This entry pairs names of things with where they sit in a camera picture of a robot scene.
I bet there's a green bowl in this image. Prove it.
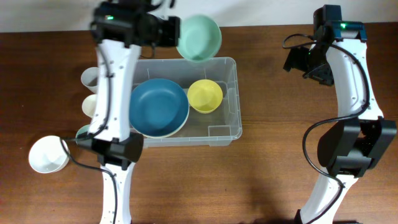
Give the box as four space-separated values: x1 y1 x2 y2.
177 14 222 63

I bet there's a blue plate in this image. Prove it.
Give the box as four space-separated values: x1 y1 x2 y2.
129 78 190 136

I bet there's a yellow bowl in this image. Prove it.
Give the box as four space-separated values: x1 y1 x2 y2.
187 79 223 114

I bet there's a grey cup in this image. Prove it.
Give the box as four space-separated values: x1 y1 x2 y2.
81 67 99 94

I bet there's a beige plate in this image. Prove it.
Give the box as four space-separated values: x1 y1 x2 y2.
136 107 190 139

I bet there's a white bowl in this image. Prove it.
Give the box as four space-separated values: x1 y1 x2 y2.
29 136 69 174

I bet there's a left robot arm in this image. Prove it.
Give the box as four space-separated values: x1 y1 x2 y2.
77 1 180 223

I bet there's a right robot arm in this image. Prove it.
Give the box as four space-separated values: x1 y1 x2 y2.
284 4 397 223

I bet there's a cream cup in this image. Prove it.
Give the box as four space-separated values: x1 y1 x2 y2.
81 94 97 118

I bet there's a clear plastic storage bin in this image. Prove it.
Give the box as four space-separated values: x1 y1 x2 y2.
133 57 243 148

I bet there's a green cup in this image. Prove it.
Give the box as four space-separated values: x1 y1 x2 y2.
75 124 90 138

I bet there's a right black cable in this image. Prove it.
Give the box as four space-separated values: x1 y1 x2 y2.
281 32 371 224

